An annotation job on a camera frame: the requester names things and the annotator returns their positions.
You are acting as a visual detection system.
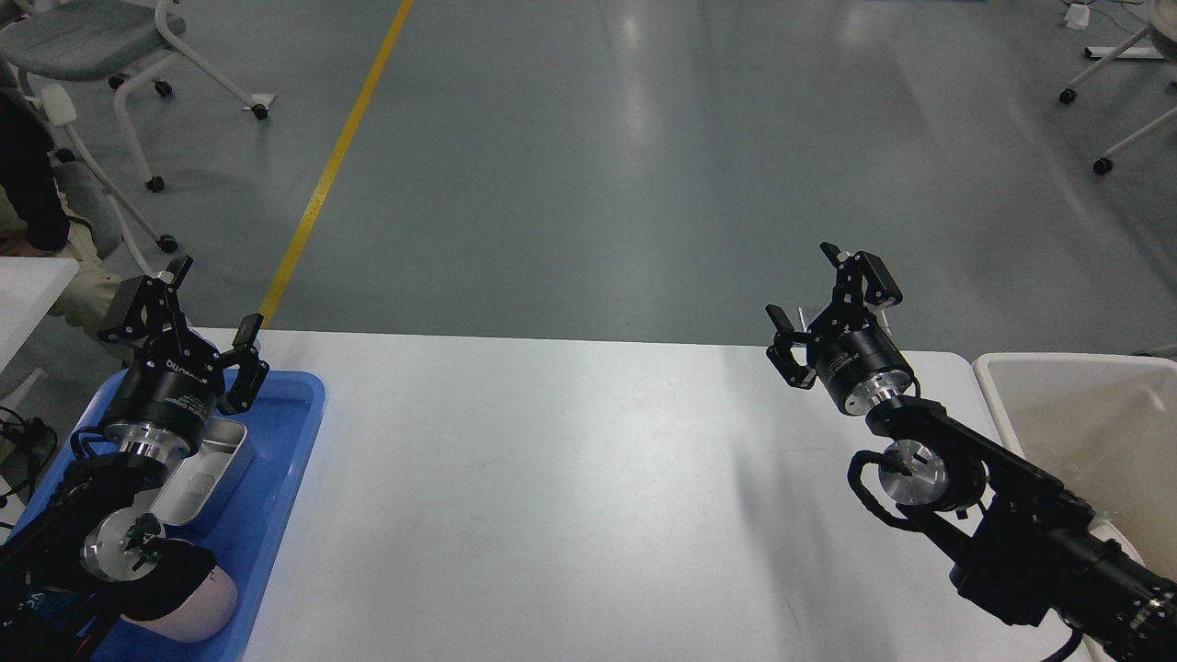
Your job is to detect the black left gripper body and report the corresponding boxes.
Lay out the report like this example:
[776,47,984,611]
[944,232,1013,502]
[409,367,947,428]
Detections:
[97,274,224,461]

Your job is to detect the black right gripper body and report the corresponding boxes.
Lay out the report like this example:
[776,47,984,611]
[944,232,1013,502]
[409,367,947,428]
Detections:
[807,251,915,417]

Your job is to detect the rectangular metal tin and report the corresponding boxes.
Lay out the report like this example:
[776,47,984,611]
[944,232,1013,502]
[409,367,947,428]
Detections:
[149,418,257,532]

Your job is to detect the pink ribbed mug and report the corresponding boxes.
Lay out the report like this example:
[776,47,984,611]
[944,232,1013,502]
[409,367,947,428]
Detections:
[121,565,238,644]

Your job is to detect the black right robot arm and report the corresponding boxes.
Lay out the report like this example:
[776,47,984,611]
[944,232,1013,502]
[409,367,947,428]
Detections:
[765,241,1176,661]

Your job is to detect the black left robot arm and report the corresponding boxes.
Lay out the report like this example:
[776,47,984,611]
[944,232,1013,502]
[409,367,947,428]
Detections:
[4,257,270,661]

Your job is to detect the right metal floor plate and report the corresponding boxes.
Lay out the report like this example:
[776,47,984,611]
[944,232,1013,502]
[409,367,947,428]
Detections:
[867,306,895,338]

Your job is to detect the blue plastic tray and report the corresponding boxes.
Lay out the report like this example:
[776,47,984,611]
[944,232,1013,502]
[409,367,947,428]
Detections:
[9,370,326,662]

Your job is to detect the white side table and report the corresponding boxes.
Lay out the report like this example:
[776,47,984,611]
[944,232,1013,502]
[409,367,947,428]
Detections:
[1,257,77,368]

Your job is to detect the seated person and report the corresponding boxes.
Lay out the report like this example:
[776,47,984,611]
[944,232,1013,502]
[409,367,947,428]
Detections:
[1,93,134,363]

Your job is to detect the grey office chair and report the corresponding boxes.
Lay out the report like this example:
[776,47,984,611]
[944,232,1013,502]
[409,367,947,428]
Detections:
[1,1,273,274]

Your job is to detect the beige plastic bin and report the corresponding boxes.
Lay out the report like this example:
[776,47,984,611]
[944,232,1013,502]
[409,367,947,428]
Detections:
[975,353,1176,578]

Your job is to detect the white floor power adapter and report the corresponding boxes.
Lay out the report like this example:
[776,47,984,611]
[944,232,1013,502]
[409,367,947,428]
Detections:
[1063,1,1091,32]

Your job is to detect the white chair base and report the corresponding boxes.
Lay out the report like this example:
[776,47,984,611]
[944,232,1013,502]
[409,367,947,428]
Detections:
[1057,0,1177,176]

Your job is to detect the black cables at left edge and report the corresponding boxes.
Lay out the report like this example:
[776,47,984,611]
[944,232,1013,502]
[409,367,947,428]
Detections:
[0,409,58,502]

